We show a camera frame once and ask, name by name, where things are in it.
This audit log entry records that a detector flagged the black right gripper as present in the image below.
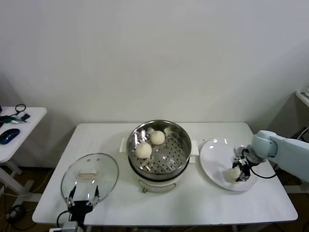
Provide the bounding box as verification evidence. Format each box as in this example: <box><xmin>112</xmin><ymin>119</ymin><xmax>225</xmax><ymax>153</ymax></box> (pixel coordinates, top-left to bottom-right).
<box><xmin>232</xmin><ymin>156</ymin><xmax>252</xmax><ymax>183</ymax></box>

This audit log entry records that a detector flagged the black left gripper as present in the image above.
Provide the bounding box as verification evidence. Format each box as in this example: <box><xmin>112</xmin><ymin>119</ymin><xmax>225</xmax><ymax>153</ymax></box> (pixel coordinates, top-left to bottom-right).
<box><xmin>65</xmin><ymin>185</ymin><xmax>100</xmax><ymax>225</ymax></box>

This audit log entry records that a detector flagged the white steamed baozi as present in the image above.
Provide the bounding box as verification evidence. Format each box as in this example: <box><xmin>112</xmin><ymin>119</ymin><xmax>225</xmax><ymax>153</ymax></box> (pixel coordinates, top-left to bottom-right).
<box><xmin>135</xmin><ymin>142</ymin><xmax>153</xmax><ymax>160</ymax></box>
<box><xmin>150</xmin><ymin>130</ymin><xmax>166</xmax><ymax>145</ymax></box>
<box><xmin>225</xmin><ymin>168</ymin><xmax>241</xmax><ymax>184</ymax></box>

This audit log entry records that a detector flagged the round glass lid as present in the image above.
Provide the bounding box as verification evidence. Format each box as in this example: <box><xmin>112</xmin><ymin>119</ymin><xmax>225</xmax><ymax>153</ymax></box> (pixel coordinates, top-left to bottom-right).
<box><xmin>60</xmin><ymin>153</ymin><xmax>119</xmax><ymax>206</ymax></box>

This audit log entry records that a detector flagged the perforated steel steamer basket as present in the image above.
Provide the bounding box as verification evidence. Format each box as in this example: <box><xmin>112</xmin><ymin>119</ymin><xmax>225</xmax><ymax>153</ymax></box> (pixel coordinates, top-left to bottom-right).
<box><xmin>120</xmin><ymin>119</ymin><xmax>199</xmax><ymax>180</ymax></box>

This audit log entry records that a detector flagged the white round plate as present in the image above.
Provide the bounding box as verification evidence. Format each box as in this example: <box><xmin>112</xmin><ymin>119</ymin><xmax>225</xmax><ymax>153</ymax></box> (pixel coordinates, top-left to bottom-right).
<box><xmin>199</xmin><ymin>138</ymin><xmax>259</xmax><ymax>191</ymax></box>

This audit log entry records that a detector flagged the black power adapter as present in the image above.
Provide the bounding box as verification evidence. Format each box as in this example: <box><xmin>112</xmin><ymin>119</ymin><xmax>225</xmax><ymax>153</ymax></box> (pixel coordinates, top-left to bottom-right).
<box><xmin>290</xmin><ymin>127</ymin><xmax>306</xmax><ymax>140</ymax></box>

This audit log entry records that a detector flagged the white electric cooker base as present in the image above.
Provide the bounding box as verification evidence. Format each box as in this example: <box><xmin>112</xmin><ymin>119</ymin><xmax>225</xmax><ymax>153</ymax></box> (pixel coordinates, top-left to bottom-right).
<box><xmin>127</xmin><ymin>154</ymin><xmax>197</xmax><ymax>194</ymax></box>

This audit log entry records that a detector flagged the white side table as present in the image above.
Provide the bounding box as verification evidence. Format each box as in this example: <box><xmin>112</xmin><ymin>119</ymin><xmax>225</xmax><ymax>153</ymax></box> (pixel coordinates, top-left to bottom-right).
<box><xmin>0</xmin><ymin>107</ymin><xmax>48</xmax><ymax>201</ymax></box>

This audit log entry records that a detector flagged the white shelf table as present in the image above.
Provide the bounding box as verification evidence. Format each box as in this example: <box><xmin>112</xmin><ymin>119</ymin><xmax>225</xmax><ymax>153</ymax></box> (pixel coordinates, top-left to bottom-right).
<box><xmin>294</xmin><ymin>90</ymin><xmax>309</xmax><ymax>108</ymax></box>

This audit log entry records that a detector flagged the blue computer mouse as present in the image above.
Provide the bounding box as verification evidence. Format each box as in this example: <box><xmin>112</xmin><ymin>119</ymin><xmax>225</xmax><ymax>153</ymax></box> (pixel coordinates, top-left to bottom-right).
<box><xmin>0</xmin><ymin>128</ymin><xmax>21</xmax><ymax>145</ymax></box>

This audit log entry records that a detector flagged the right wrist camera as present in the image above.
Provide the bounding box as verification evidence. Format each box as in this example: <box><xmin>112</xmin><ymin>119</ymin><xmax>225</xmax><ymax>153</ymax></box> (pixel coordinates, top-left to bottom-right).
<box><xmin>233</xmin><ymin>145</ymin><xmax>249</xmax><ymax>159</ymax></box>

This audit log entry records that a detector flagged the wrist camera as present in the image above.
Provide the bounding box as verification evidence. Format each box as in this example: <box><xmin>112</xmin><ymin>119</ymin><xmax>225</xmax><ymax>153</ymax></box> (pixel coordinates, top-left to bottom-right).
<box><xmin>233</xmin><ymin>145</ymin><xmax>249</xmax><ymax>159</ymax></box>
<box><xmin>49</xmin><ymin>221</ymin><xmax>79</xmax><ymax>232</ymax></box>

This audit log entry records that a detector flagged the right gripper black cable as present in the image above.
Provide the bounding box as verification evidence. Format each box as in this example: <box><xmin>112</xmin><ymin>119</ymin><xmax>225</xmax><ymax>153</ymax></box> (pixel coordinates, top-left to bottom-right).
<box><xmin>250</xmin><ymin>164</ymin><xmax>277</xmax><ymax>179</ymax></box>

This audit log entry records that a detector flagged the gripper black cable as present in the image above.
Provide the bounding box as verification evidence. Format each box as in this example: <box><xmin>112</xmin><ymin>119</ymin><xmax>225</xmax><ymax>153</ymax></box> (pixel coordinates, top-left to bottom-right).
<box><xmin>250</xmin><ymin>164</ymin><xmax>277</xmax><ymax>179</ymax></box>
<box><xmin>56</xmin><ymin>210</ymin><xmax>71</xmax><ymax>227</ymax></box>

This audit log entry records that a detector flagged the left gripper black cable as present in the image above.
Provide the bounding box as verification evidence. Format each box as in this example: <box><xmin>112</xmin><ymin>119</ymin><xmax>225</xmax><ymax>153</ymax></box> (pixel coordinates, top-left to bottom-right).
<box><xmin>56</xmin><ymin>210</ymin><xmax>71</xmax><ymax>227</ymax></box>

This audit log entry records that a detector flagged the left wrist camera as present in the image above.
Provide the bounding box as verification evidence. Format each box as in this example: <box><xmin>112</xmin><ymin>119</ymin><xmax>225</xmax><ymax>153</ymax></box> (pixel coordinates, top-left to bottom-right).
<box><xmin>49</xmin><ymin>221</ymin><xmax>79</xmax><ymax>232</ymax></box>

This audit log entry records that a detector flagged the white floor cable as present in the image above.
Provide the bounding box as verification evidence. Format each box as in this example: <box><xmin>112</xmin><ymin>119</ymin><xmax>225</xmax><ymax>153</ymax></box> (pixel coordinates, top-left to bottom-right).
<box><xmin>0</xmin><ymin>168</ymin><xmax>55</xmax><ymax>198</ymax></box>

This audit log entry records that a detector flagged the black floor cable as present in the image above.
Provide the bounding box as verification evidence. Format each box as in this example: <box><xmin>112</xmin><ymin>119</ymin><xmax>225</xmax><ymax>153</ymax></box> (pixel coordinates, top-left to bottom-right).
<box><xmin>0</xmin><ymin>204</ymin><xmax>34</xmax><ymax>232</ymax></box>

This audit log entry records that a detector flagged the black loop cord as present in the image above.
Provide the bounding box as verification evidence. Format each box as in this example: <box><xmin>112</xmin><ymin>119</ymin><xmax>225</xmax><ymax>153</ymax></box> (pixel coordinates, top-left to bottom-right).
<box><xmin>9</xmin><ymin>104</ymin><xmax>27</xmax><ymax>116</ymax></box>

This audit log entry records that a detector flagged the green handled tool set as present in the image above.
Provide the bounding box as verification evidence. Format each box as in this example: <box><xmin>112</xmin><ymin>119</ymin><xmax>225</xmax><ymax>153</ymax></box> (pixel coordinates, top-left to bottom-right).
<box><xmin>0</xmin><ymin>115</ymin><xmax>27</xmax><ymax>124</ymax></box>

